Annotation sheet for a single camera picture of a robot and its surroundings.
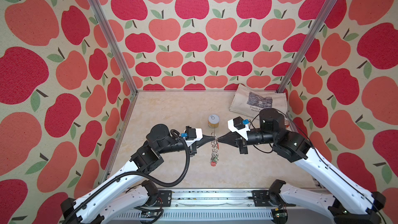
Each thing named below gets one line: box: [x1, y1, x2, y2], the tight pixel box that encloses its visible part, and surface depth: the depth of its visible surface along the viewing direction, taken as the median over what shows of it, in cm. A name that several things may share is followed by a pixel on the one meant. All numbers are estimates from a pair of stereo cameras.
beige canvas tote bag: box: [229, 83, 288, 120], surface depth 107 cm
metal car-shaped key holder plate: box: [209, 132, 220, 167], surface depth 62 cm
